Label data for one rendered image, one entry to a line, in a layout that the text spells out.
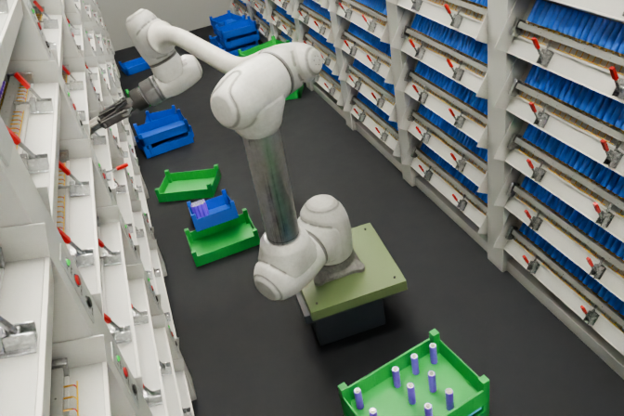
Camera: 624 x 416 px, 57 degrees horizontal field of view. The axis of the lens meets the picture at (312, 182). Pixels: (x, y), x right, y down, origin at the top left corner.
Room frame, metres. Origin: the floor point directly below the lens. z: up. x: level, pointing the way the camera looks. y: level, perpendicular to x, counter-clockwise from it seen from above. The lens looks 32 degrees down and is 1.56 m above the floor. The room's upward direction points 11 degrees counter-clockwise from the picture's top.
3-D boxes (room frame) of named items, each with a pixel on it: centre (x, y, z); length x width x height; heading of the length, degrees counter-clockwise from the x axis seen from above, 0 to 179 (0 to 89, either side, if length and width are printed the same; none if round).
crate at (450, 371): (0.87, -0.14, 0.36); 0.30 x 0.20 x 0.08; 113
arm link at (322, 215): (1.52, -0.01, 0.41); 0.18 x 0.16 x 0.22; 136
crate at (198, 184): (2.64, 0.65, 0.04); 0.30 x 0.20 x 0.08; 80
